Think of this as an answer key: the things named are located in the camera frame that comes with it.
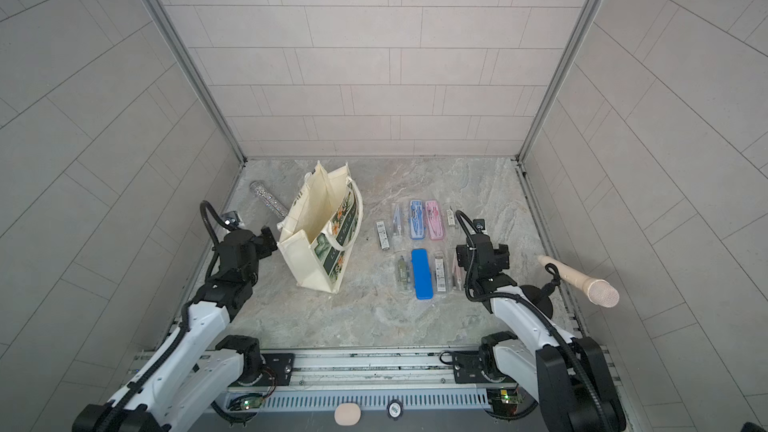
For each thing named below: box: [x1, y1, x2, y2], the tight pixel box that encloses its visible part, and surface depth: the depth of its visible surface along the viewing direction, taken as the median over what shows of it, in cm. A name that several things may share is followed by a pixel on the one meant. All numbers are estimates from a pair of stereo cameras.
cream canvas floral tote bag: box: [277, 161, 364, 294], surface depth 80 cm
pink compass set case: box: [425, 200, 444, 240], surface depth 99 cm
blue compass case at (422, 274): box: [411, 248, 433, 300], surface depth 87 cm
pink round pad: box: [334, 402, 361, 426], surface depth 66 cm
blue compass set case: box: [410, 200, 425, 240], surface depth 100 cm
